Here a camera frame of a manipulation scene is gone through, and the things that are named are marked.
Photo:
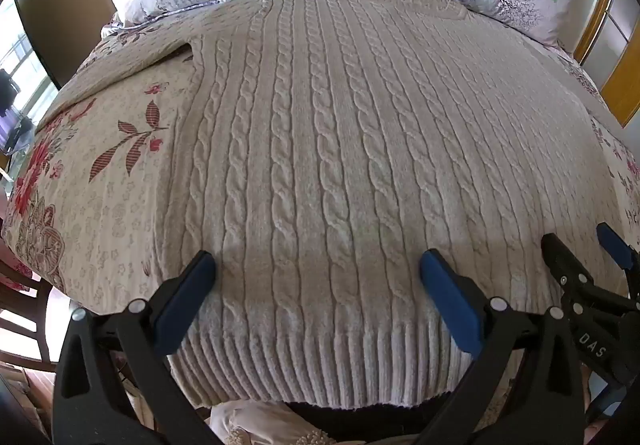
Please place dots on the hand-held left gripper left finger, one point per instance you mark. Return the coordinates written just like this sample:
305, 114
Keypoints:
192, 285

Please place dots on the wooden wardrobe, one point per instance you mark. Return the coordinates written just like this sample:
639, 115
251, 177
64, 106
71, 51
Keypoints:
620, 50

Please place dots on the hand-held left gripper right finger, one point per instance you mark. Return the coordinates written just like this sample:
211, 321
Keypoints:
445, 290

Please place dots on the dark panel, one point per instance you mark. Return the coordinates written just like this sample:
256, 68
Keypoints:
60, 15

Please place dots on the window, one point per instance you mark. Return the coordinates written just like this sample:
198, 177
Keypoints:
20, 75

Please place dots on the wooden chair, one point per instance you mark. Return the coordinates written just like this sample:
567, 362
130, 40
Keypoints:
25, 315

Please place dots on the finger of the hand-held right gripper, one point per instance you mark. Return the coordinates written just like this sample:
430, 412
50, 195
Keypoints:
562, 262
614, 244

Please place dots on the person's white lace clothing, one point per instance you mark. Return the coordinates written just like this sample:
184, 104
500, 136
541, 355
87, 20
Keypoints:
260, 425

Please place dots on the floral bedspread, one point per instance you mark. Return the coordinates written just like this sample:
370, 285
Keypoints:
110, 185

